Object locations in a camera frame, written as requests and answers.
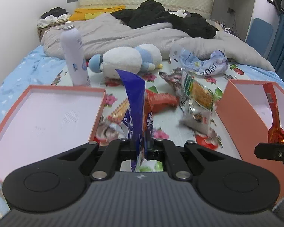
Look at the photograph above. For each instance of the cluttered bedside table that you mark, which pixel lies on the cluttered bedside table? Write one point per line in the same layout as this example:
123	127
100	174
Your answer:
223	26

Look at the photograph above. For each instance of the crumpled light blue plastic bag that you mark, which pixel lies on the crumpled light blue plastic bag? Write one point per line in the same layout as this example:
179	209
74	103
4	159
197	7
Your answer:
203	63

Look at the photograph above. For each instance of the pile of folded clothes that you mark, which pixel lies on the pile of folded clothes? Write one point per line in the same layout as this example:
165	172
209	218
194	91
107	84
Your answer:
54	14

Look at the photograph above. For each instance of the slim red snack packet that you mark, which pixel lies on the slim red snack packet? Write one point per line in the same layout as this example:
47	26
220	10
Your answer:
273	108

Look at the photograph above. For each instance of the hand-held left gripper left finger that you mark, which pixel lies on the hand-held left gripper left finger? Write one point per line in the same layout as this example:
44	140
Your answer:
131	150

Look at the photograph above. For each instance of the grey duvet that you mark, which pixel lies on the grey duvet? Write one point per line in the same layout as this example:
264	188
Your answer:
132	35

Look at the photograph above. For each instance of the shallow pink cardboard box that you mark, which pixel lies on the shallow pink cardboard box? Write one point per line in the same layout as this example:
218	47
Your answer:
49	118

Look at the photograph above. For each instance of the floral printed mat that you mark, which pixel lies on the floral printed mat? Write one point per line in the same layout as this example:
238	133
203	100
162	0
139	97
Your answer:
165	123

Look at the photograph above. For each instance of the white and blue penguin plush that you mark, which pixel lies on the white and blue penguin plush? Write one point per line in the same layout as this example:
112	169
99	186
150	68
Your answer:
123	59

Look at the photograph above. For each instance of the wall socket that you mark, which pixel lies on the wall socket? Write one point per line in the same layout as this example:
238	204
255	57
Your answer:
231	10

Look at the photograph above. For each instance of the brown snack packet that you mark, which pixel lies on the brown snack packet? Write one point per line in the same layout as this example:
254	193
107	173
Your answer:
171	79

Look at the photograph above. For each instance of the blue curtain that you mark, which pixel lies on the blue curtain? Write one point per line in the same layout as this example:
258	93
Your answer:
281	47

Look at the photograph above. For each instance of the yellow cloth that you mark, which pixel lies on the yellow cloth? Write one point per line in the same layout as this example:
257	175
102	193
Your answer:
92	14

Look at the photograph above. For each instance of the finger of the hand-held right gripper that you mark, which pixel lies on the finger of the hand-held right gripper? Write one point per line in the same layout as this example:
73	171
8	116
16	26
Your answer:
269	150

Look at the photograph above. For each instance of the white spray can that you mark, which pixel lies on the white spray can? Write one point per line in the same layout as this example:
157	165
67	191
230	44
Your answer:
73	52

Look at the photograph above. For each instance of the blue rounded board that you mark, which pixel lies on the blue rounded board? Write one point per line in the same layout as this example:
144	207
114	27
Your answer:
260	35

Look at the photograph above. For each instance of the black clothing heap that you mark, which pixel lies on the black clothing heap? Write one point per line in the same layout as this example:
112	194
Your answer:
179	23

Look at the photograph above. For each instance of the red-orange snack packet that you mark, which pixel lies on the red-orange snack packet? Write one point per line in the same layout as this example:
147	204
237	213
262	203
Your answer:
161	99

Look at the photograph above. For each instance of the brown cardboard carton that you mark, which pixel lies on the brown cardboard carton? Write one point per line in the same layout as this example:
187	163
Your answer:
43	30

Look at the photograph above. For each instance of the blue snack packet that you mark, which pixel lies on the blue snack packet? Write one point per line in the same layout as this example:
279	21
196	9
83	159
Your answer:
135	99

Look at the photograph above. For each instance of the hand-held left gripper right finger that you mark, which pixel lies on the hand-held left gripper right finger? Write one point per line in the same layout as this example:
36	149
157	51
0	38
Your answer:
153	152

